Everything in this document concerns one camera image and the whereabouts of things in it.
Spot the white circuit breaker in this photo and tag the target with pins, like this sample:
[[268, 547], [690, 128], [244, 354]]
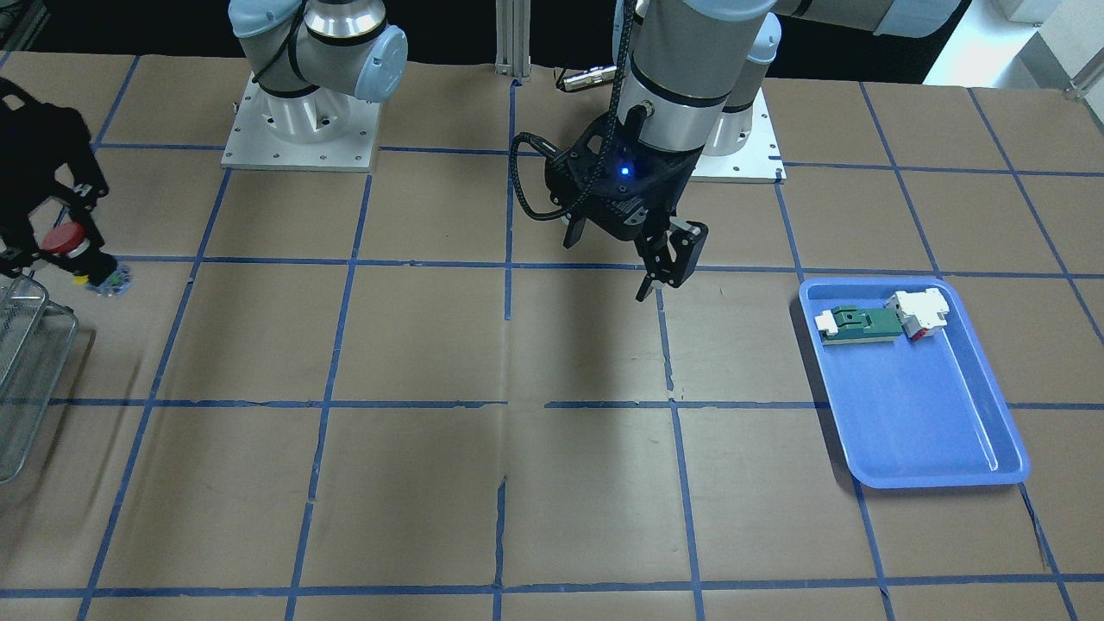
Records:
[[920, 314]]

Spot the wire mesh shelf basket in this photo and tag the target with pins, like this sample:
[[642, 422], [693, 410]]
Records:
[[35, 344]]

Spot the green terminal block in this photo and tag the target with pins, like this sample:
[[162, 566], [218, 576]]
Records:
[[851, 324]]

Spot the aluminium frame post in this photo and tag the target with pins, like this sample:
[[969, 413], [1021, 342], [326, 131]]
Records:
[[512, 56]]

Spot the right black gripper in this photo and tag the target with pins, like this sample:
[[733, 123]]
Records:
[[53, 200]]

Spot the blue plastic tray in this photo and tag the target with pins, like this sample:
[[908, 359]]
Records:
[[914, 414]]

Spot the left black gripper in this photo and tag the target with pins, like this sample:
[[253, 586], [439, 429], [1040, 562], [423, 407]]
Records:
[[675, 246]]

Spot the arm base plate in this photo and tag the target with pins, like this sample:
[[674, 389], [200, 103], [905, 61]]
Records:
[[323, 131], [747, 152]]

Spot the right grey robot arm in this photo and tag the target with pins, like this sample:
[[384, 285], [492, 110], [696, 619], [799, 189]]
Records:
[[319, 72]]

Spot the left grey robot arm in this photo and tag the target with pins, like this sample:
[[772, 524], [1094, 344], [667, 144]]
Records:
[[686, 76]]

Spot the red emergency stop button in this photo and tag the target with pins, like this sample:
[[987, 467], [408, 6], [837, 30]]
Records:
[[70, 246]]

